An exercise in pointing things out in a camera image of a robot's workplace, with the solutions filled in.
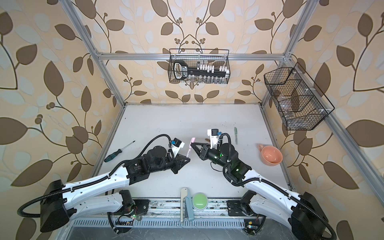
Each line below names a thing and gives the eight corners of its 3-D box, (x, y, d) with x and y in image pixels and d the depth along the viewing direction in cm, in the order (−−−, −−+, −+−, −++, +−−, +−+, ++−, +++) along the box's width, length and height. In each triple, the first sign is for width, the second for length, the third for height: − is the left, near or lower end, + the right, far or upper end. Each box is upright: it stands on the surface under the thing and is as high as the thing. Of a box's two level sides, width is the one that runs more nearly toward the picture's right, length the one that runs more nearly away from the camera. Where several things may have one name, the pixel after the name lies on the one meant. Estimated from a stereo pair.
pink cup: (261, 168, 89) (265, 163, 84) (256, 150, 97) (260, 144, 91) (279, 168, 89) (285, 163, 84) (273, 150, 97) (278, 144, 91)
